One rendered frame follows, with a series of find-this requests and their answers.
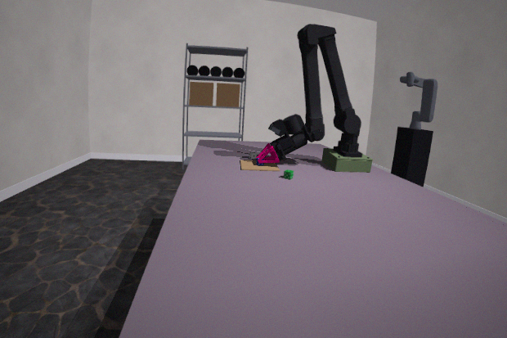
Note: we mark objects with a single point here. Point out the green die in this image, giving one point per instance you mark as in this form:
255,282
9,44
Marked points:
288,174

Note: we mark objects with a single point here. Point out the tan mat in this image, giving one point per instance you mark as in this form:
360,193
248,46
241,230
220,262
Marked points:
252,165

